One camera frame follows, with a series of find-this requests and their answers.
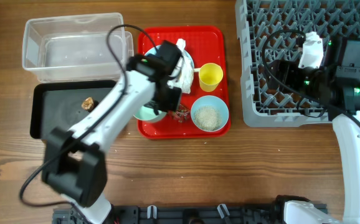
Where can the pile of rice grains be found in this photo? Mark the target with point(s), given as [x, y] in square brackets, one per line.
[207, 118]

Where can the light blue bowl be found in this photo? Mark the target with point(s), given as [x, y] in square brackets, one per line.
[217, 103]

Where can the yellow plastic cup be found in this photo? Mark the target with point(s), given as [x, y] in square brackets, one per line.
[210, 75]

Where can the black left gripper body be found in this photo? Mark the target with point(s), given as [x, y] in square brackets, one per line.
[168, 100]

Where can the crumpled white napkin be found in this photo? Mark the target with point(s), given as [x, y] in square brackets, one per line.
[186, 74]

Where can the mint green bowl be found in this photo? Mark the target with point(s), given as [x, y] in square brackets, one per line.
[147, 114]

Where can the light blue plate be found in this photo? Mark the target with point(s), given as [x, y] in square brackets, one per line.
[188, 60]

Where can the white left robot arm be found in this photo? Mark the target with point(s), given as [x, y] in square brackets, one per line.
[75, 159]

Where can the red serving tray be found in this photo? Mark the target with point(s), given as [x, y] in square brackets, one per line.
[205, 44]

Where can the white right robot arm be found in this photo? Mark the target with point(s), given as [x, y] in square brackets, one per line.
[329, 76]

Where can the clear plastic bin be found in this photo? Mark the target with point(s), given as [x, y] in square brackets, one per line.
[76, 48]

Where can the brown food scrap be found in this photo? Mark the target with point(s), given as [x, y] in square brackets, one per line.
[88, 104]

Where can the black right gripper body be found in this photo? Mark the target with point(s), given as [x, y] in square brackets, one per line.
[306, 80]

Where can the grey dishwasher rack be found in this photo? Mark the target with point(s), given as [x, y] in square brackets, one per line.
[255, 21]

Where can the red candy wrapper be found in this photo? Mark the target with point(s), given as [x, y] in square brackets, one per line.
[181, 115]

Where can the black waste tray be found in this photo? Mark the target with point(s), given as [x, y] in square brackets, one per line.
[60, 104]

